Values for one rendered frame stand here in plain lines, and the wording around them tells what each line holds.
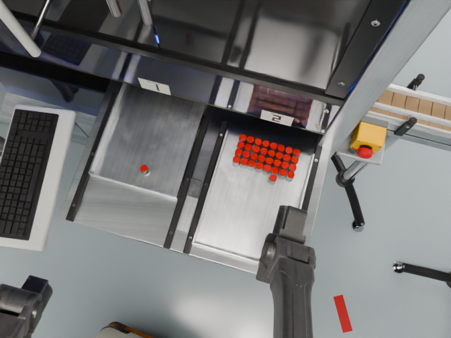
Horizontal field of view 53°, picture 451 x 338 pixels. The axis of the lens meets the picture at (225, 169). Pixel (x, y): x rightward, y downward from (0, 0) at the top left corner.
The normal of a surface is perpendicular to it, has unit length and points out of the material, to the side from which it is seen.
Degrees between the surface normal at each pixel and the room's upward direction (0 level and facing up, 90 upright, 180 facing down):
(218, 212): 0
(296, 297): 44
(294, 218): 8
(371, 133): 0
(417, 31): 90
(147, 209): 0
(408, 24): 90
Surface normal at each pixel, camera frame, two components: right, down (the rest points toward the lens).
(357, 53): -0.27, 0.93
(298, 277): 0.29, -0.80
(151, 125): 0.00, -0.25
